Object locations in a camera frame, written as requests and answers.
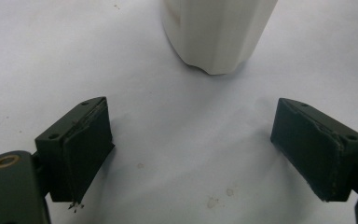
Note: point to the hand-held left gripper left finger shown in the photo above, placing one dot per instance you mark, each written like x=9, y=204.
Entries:
x=84, y=149

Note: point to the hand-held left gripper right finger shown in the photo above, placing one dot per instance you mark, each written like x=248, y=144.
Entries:
x=317, y=149

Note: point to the white bottle with blue pump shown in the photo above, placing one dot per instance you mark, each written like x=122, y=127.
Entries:
x=217, y=34

